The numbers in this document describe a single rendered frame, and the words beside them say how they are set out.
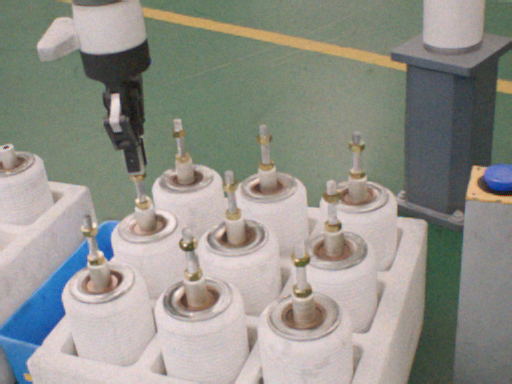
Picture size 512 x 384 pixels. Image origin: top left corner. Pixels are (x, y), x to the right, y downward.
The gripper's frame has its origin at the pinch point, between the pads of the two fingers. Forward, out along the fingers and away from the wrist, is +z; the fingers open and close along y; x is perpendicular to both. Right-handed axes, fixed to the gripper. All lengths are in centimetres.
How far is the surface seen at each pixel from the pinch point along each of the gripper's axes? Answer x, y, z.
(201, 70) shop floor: 5, 116, 35
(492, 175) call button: -39.6, -6.9, 2.2
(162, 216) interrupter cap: -1.6, 1.7, 9.7
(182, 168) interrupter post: -3.7, 10.0, 7.6
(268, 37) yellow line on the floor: -14, 138, 35
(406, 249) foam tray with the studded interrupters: -31.9, 1.6, 17.1
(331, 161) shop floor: -26, 59, 35
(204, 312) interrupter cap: -8.2, -17.7, 9.7
